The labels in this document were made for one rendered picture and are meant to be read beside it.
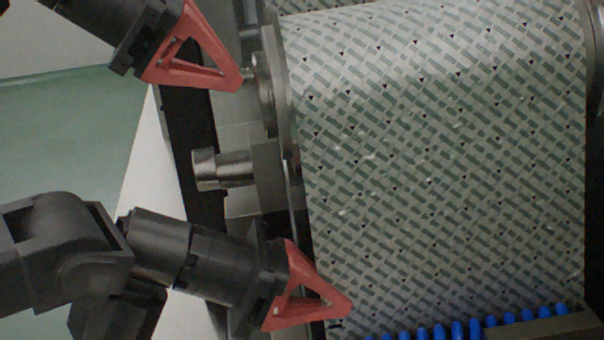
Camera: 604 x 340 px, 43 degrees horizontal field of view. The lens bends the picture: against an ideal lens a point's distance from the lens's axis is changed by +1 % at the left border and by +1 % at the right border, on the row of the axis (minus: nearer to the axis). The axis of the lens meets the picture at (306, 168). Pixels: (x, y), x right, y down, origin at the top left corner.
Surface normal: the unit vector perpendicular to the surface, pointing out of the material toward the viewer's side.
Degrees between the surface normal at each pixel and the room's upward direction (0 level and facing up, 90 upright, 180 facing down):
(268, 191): 90
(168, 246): 62
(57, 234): 15
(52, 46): 90
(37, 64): 90
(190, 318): 0
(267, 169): 90
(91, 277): 104
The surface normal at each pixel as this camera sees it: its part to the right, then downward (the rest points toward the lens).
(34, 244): 0.02, -0.82
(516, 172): 0.11, 0.37
